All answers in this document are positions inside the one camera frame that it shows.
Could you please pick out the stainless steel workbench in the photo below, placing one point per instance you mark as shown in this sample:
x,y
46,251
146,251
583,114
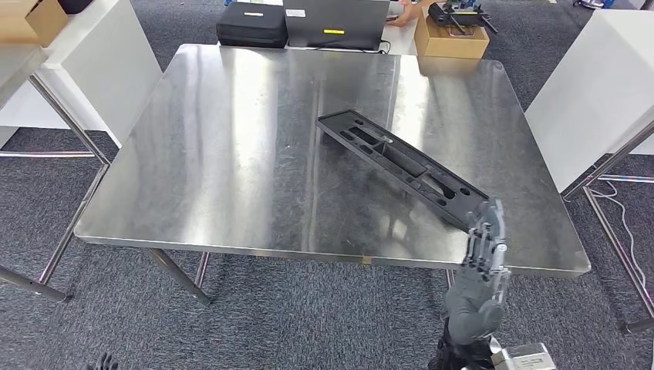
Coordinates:
x,y
204,153

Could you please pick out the black object in box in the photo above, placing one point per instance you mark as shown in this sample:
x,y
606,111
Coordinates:
x,y
74,5

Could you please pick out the grey laptop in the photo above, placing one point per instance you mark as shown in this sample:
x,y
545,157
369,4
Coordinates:
x,y
337,18

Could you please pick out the steel frame table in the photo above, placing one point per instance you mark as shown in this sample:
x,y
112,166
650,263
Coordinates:
x,y
613,240
15,66

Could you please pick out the black hard case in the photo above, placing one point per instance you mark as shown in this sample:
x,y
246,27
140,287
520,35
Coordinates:
x,y
250,28

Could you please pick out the person's hand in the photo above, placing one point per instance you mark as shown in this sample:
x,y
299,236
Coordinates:
x,y
408,15

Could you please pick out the cardboard box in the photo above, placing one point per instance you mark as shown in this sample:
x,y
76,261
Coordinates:
x,y
30,20
449,46

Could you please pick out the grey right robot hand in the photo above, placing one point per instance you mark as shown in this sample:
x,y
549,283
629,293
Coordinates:
x,y
475,301

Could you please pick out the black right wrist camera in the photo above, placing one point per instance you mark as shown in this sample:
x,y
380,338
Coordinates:
x,y
526,357

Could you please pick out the black plastic frame part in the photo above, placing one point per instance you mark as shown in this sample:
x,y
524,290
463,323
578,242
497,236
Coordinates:
x,y
327,124

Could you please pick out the white cabinet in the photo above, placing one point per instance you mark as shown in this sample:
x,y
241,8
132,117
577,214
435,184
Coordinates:
x,y
587,92
112,76

